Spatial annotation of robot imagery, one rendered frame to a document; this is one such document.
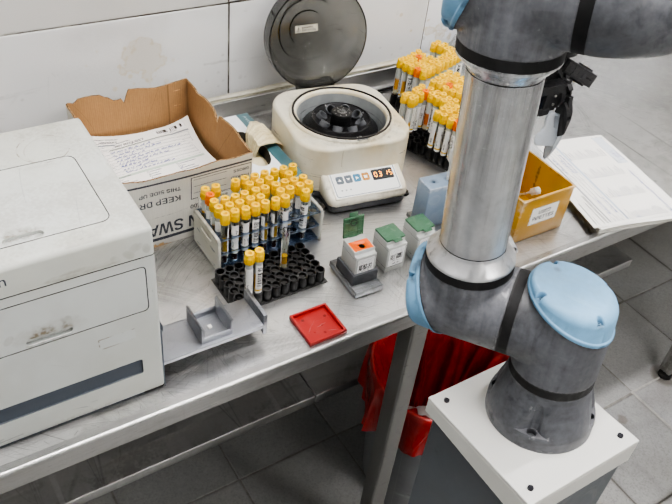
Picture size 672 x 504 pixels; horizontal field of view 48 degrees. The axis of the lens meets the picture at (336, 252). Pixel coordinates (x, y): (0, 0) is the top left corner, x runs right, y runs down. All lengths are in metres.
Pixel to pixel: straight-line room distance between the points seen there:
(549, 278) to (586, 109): 1.05
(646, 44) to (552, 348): 0.39
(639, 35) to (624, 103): 1.30
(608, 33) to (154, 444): 1.38
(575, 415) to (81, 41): 1.06
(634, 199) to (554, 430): 0.73
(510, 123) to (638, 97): 1.30
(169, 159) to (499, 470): 0.82
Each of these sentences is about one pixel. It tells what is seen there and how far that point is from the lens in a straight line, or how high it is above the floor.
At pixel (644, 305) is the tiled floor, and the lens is 2.88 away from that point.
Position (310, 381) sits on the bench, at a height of 0.27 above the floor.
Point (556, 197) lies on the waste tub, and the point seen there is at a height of 0.96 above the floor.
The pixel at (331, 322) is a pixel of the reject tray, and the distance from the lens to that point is 1.23.
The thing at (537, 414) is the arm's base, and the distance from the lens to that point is 1.06.
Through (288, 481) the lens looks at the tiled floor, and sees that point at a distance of 2.08.
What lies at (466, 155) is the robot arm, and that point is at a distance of 0.87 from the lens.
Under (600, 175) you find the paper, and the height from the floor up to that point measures 0.89.
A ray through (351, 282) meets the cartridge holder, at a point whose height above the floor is 0.90.
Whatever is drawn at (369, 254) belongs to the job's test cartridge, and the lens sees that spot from 1.26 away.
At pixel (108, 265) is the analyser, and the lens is 0.94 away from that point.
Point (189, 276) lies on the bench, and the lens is 1.30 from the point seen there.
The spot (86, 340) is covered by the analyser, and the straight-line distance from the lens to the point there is 1.01.
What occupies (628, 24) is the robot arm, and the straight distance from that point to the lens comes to 0.77.
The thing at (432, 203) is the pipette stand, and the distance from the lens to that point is 1.40.
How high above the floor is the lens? 1.76
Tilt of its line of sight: 40 degrees down
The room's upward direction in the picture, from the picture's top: 7 degrees clockwise
